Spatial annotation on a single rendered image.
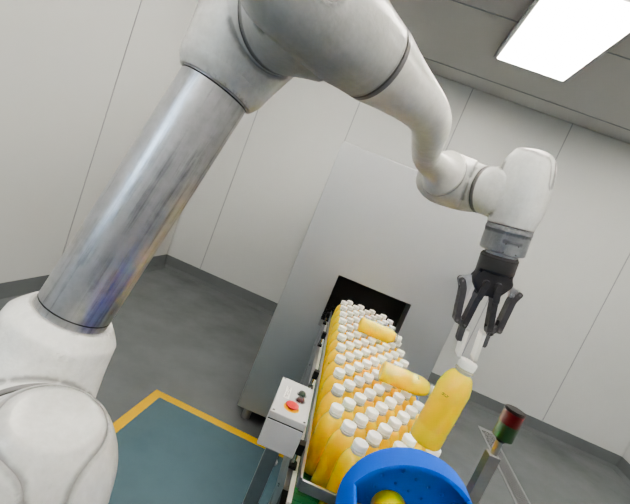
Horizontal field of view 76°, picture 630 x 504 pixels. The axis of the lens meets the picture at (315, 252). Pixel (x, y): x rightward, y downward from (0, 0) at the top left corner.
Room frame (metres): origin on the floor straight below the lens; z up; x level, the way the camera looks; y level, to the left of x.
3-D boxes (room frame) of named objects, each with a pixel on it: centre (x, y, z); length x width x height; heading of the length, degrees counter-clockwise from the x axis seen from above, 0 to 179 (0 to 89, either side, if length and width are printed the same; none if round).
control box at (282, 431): (1.04, -0.10, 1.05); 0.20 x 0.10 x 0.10; 178
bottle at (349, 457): (0.94, -0.29, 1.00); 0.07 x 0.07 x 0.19
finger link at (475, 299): (0.84, -0.35, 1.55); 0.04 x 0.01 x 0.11; 178
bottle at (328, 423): (1.07, -0.23, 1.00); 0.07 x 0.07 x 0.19
